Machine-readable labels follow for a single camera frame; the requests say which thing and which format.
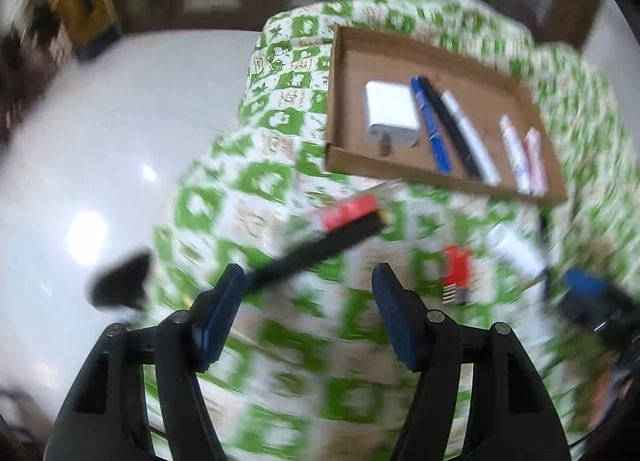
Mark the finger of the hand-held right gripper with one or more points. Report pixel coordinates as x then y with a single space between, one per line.
590 286

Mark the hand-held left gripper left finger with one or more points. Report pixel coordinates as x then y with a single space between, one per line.
220 316

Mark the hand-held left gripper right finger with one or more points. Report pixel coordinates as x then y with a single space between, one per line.
395 316

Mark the red and clear plastic tool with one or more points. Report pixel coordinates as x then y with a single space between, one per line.
457 273

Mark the black marker with yellow ends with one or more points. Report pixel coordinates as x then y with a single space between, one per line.
320 251

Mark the pink ointment tube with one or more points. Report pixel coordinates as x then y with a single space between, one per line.
535 161

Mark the white and blue ointment tube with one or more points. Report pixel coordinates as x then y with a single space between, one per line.
515 153

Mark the white pen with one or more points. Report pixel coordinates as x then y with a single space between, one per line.
472 141

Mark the blue pen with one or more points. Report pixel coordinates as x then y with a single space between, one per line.
432 126

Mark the black pen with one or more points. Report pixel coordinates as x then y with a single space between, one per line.
450 126

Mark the white charger adapter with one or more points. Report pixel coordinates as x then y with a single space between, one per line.
392 113

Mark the shallow cardboard tray box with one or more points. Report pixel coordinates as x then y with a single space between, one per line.
465 91

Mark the green white printed blanket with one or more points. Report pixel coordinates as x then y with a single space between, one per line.
280 341

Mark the dark wooden chairs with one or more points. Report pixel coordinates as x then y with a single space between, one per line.
25 66

